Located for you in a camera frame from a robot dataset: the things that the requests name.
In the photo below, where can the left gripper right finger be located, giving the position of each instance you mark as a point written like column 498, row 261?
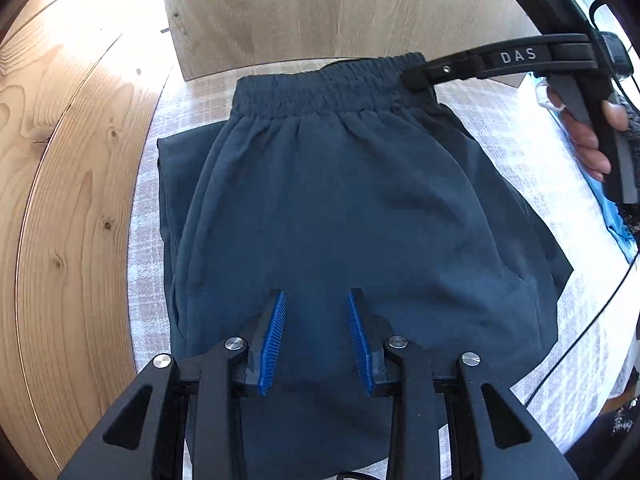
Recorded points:
column 491, row 435

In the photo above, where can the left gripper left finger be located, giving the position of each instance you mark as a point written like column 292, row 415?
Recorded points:
column 192, row 405

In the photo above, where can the black drawstring pants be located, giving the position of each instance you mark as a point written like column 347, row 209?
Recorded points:
column 342, row 178

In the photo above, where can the person's right hand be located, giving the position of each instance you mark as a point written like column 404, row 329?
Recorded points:
column 585, row 141

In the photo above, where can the pink plaid tablecloth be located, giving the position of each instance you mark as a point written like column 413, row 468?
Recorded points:
column 598, row 310

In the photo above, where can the blue striped garment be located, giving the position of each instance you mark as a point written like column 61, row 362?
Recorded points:
column 610, row 215

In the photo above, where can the black white orange sweater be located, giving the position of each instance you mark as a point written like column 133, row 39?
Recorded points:
column 609, row 449

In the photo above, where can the pine plank panel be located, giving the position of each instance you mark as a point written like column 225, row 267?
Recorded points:
column 80, row 82

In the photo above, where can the large light wooden board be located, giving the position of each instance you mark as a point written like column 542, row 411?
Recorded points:
column 212, row 36

